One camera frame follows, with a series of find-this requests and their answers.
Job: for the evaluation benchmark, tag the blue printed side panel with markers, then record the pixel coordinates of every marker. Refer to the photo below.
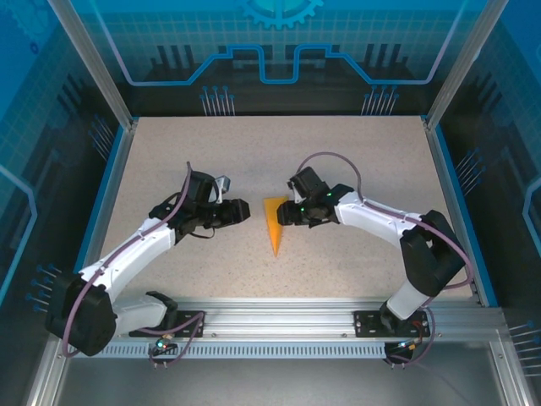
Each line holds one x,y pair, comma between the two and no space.
507,169
34,169

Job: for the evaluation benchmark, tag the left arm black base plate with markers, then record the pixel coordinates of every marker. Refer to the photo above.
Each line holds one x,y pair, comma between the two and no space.
179,321

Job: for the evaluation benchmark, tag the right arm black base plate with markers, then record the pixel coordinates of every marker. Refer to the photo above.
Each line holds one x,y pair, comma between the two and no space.
367,323

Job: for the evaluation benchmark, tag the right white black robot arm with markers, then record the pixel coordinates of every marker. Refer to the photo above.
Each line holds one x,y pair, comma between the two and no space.
406,298

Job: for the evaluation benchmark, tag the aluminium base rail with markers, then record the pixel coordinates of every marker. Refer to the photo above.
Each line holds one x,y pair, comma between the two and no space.
279,317

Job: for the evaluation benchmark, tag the grey metal lower shelf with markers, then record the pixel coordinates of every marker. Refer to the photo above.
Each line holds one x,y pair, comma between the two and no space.
274,385

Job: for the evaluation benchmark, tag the orange paper sheet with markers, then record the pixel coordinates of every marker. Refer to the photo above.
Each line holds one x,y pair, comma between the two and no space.
274,224

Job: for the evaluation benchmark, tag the aluminium frame post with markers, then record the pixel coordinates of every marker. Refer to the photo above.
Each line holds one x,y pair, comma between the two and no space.
451,72
102,72

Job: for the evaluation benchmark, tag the blue printed back panel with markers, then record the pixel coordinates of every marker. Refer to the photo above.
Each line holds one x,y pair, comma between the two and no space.
270,42

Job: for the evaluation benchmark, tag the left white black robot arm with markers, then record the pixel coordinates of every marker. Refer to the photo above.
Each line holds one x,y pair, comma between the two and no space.
127,254

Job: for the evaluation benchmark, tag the small connector with LED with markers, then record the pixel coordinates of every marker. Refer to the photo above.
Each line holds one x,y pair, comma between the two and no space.
408,346
162,344

